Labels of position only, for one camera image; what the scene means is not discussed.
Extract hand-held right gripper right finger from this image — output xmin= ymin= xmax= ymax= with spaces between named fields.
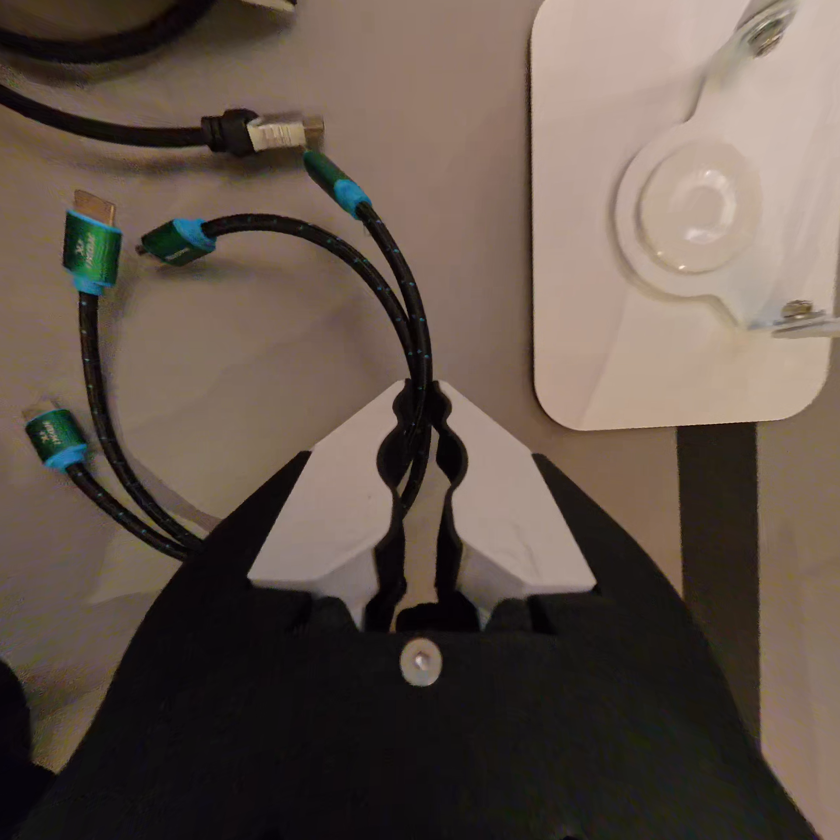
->
xmin=430 ymin=381 xmax=598 ymax=630

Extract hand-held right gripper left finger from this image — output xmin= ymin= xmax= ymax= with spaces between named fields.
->
xmin=248 ymin=379 xmax=421 ymax=632

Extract braided hdmi cable green plugs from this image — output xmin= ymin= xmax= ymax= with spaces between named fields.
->
xmin=21 ymin=151 xmax=435 ymax=563
xmin=62 ymin=189 xmax=435 ymax=560

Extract black hdmi switch with cable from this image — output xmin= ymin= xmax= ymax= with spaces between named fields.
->
xmin=0 ymin=0 xmax=326 ymax=160

